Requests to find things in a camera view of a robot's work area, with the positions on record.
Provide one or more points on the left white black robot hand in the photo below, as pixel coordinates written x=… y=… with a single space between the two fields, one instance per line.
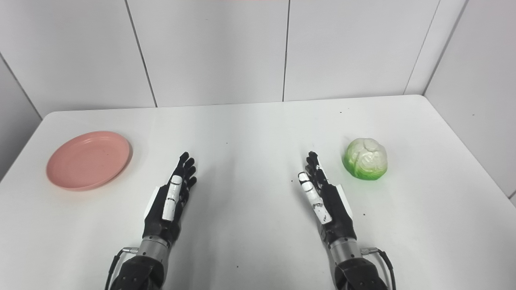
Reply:
x=155 y=219

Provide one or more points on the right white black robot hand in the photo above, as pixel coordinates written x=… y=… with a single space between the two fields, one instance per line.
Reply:
x=338 y=213

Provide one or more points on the green white toy cabbage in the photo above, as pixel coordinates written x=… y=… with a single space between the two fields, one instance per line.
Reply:
x=366 y=159

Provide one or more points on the pink round plate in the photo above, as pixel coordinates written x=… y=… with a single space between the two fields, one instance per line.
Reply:
x=86 y=161

